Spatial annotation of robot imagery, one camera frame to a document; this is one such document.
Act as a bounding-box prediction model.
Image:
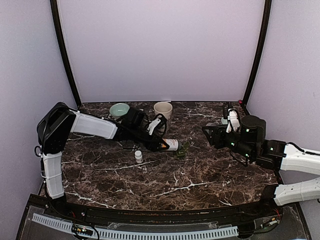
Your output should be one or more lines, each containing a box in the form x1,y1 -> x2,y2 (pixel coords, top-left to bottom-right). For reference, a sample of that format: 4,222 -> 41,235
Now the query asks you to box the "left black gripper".
130,126 -> 170,153

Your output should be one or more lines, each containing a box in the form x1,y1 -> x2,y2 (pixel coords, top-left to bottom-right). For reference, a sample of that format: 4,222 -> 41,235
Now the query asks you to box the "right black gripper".
203,124 -> 256,161

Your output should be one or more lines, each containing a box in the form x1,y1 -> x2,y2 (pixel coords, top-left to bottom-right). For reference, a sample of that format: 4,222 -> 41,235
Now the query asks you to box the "orange pill bottle grey cap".
162,138 -> 181,152

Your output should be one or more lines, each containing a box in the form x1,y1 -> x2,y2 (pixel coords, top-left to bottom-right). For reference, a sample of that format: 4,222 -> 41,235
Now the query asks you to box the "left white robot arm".
34,102 -> 170,218

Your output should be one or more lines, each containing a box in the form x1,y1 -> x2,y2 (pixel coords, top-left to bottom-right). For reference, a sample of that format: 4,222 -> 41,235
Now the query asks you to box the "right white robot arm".
201,115 -> 320,217

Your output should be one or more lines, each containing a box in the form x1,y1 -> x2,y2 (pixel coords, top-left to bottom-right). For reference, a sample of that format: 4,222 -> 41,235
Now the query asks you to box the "right light green bowl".
221,117 -> 229,125

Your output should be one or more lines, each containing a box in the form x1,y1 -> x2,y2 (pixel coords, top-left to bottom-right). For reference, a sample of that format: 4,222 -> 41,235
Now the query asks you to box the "light green bowl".
221,117 -> 229,125
109,103 -> 130,120

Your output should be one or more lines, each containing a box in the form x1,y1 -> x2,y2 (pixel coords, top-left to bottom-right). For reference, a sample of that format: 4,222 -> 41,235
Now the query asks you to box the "small white pill bottle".
134,150 -> 143,164

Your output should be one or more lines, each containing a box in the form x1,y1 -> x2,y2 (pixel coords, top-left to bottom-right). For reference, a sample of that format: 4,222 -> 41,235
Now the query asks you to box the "cream coral pattern mug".
153,101 -> 173,131

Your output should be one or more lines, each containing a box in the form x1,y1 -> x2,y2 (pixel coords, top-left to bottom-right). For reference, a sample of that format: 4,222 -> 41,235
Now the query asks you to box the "left light green bowl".
109,103 -> 130,120

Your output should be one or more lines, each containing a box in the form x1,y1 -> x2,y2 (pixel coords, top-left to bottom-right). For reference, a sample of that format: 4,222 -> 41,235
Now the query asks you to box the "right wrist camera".
222,102 -> 241,133

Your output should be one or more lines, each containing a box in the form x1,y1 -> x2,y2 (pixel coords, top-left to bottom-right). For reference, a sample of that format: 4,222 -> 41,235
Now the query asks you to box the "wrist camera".
146,113 -> 168,136
222,102 -> 241,133

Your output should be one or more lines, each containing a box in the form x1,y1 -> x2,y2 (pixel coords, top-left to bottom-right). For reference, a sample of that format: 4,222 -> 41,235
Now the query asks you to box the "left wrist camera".
146,113 -> 168,136

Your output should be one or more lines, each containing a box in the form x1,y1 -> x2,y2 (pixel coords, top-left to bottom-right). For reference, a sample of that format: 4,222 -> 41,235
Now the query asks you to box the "black front table rail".
47,200 -> 283,225

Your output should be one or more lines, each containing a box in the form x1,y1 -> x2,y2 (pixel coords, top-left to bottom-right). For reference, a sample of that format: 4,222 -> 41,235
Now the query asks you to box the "white slotted cable duct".
31,213 -> 239,240

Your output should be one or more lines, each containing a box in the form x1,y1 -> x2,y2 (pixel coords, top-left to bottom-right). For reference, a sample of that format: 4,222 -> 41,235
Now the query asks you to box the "right black frame post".
241,0 -> 272,108

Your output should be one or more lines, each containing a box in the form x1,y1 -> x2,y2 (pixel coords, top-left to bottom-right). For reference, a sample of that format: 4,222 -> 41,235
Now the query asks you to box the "black frame post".
49,0 -> 82,107
241,0 -> 272,108

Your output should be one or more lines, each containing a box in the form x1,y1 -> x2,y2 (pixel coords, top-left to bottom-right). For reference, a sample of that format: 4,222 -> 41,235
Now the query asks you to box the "left black frame post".
49,0 -> 82,107

